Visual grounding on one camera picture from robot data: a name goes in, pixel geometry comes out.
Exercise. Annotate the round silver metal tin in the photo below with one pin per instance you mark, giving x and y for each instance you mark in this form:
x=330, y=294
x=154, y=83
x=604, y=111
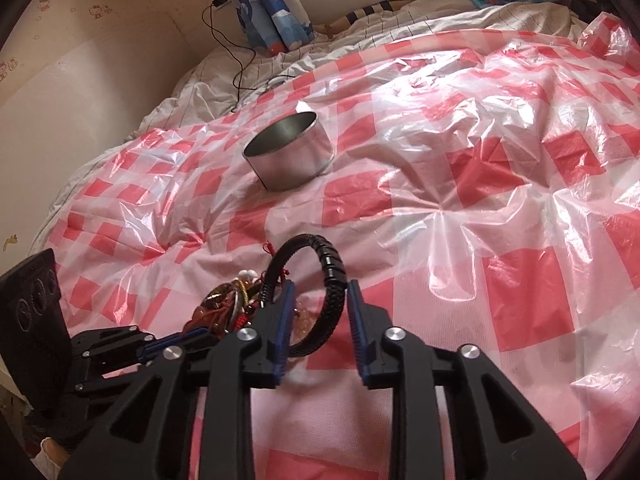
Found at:
x=290, y=152

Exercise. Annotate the blue whale curtain left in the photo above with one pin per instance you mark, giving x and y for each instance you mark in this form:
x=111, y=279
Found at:
x=274, y=26

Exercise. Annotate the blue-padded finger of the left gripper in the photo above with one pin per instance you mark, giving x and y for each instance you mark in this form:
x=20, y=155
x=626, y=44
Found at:
x=193, y=340

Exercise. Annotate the red checkered plastic sheet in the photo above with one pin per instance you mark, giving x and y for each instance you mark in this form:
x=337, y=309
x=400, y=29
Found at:
x=585, y=384

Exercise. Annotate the person's left hand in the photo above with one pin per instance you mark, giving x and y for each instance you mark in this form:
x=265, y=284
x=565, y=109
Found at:
x=50, y=459

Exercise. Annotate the white striped bed quilt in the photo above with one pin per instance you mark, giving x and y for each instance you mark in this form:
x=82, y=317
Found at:
x=300, y=55

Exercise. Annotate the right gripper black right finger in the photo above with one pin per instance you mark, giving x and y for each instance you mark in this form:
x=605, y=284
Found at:
x=495, y=432

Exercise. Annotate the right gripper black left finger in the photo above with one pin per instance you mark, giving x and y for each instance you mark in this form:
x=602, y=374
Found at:
x=147, y=433

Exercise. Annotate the striped plush toy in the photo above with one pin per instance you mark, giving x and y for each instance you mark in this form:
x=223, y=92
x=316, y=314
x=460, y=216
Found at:
x=343, y=23

